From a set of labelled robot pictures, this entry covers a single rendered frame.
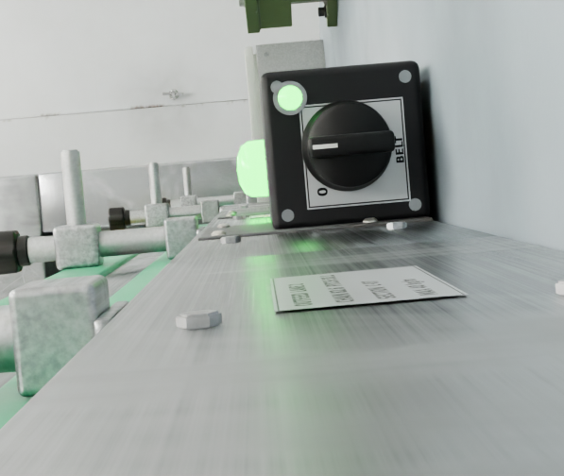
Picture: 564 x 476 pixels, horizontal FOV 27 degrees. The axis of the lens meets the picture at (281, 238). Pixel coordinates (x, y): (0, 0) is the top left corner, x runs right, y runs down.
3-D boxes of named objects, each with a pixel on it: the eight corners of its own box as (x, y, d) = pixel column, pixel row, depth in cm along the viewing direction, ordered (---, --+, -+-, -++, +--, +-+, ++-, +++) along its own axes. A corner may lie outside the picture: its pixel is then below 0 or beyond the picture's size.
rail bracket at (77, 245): (208, 254, 76) (-1, 272, 76) (197, 140, 76) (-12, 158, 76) (205, 259, 72) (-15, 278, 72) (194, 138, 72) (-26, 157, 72)
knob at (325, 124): (395, 187, 59) (402, 187, 56) (305, 195, 59) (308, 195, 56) (387, 96, 59) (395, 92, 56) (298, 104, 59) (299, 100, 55)
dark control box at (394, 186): (418, 212, 67) (270, 226, 67) (407, 72, 67) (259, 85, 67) (441, 217, 59) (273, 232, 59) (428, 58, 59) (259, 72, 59)
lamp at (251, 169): (278, 195, 93) (240, 198, 93) (273, 138, 93) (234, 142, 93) (279, 196, 89) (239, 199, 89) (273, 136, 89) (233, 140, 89)
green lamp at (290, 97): (302, 109, 59) (279, 110, 59) (300, 84, 59) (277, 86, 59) (303, 108, 58) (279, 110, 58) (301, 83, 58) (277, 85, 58)
